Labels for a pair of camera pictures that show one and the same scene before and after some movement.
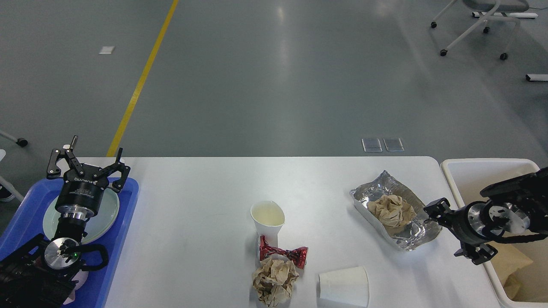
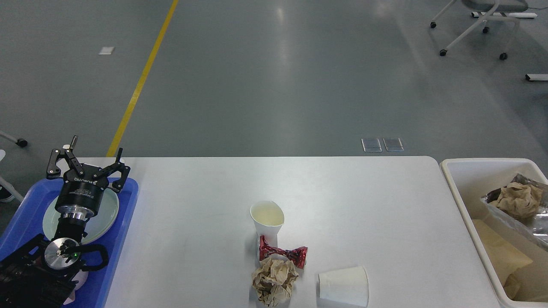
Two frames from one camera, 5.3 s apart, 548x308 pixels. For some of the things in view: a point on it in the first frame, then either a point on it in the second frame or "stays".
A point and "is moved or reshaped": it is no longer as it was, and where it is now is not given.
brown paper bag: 522,269 stays
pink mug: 82,276 stays
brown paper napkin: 394,213 is moved or reshaped
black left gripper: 79,194 stays
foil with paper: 409,236 is moved or reshaped
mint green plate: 98,225 stays
